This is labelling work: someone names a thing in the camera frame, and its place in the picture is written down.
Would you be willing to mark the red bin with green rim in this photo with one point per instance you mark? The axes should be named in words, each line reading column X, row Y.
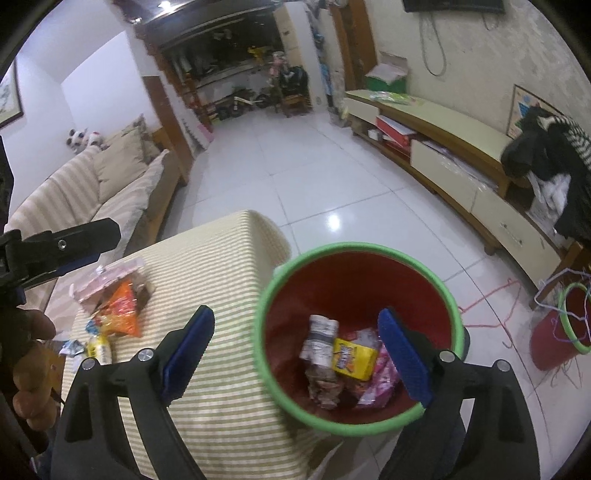
column 351, row 286

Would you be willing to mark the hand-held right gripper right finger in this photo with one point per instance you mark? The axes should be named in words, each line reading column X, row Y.
column 406, row 360

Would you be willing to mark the green box with papers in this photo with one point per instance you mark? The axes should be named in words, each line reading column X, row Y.
column 388, row 76

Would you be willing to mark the framed wall picture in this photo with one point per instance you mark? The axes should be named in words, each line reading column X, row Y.
column 9, row 99

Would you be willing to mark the blue white wrapper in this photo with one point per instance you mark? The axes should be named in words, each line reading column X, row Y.
column 74, row 348

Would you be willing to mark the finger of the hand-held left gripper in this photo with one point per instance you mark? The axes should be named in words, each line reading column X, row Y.
column 51, row 274
column 69, row 240

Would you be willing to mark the child's balance bike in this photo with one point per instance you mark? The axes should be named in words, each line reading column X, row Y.
column 240, row 100

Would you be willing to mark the yellow bear print packet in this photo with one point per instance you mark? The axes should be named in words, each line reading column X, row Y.
column 99, row 348

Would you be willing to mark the red printed paper ball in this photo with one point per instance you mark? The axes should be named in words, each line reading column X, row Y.
column 323, row 387

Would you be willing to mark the beige pillow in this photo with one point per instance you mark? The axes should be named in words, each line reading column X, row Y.
column 117, row 166

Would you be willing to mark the orange snack bag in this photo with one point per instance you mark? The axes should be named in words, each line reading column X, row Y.
column 121, row 314

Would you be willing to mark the small red bin green rim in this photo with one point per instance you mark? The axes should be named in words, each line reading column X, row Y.
column 554, row 341

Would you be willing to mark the panda plush toy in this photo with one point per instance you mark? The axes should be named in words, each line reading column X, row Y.
column 77, row 139

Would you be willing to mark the white standing air conditioner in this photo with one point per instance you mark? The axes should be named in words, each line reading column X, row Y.
column 293, row 55

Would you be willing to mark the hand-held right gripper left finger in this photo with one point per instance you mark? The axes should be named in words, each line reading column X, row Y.
column 189, row 355

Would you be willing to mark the red flat box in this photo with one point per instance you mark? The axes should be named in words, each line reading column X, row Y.
column 395, row 131

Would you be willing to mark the pile of dark clothes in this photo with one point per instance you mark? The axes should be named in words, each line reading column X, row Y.
column 549, row 157

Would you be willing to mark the yellow snack packet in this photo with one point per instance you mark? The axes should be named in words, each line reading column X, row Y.
column 353, row 360

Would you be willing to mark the pale pink snack bag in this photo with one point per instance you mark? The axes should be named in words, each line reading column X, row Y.
column 108, row 281

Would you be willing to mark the striped beige sofa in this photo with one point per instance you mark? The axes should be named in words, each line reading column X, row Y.
column 69, row 194

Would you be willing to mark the white plush toy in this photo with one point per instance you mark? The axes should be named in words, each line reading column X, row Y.
column 96, row 138

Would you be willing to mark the wooden television cabinet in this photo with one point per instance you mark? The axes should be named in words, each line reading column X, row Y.
column 443, row 120

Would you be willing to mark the small wooden chair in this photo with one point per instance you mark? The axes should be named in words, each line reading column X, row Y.
column 293, row 104

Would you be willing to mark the person's left hand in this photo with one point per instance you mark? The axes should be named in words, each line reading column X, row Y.
column 30, row 369

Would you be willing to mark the pink foam mats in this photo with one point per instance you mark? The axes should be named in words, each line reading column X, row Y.
column 203, row 131

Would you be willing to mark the grey newspaper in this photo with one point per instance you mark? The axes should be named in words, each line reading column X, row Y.
column 318, row 339

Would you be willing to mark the dark baby stroller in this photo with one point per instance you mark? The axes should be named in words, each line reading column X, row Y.
column 295, row 76

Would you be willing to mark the green checked tablecloth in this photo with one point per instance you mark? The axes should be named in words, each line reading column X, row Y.
column 217, row 277

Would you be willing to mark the black wall television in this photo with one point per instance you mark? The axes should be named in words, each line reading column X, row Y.
column 452, row 4

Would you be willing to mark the dark wooden shelf unit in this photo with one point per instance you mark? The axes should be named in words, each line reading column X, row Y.
column 207, row 55

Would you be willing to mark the patterned pillow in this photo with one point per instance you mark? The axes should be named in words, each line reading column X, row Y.
column 145, row 138

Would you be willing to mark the green pamphlet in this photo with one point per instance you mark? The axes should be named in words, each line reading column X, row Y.
column 392, row 97

